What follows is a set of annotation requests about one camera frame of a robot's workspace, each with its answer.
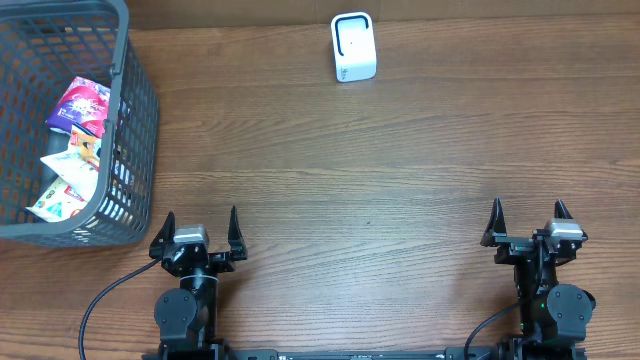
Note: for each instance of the white barcode scanner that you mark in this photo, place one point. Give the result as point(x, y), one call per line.
point(354, 46)

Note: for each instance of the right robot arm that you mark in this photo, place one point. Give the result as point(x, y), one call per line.
point(553, 316)

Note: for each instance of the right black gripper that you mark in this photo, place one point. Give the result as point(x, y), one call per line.
point(512, 245)

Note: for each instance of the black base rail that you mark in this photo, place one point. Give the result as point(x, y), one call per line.
point(449, 353)

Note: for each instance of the beige snack bag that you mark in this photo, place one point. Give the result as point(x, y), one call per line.
point(59, 202)

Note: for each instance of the white gold-capped cream tube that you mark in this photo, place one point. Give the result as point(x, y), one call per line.
point(78, 171)

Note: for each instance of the grey plastic mesh basket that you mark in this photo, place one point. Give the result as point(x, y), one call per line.
point(44, 46)

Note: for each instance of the purple red sachet pack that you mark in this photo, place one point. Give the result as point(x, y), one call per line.
point(84, 104)

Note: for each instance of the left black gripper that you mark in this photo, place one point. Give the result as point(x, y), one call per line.
point(224, 262)

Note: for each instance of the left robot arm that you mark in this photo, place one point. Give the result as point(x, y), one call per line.
point(187, 315)

